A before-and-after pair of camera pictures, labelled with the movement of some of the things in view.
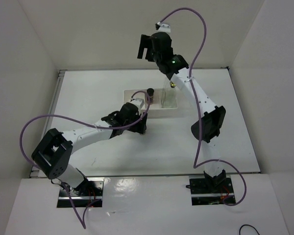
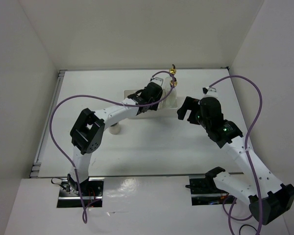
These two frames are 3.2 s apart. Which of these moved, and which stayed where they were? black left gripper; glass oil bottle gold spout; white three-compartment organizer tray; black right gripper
Moved: black right gripper; black left gripper
Stayed: glass oil bottle gold spout; white three-compartment organizer tray
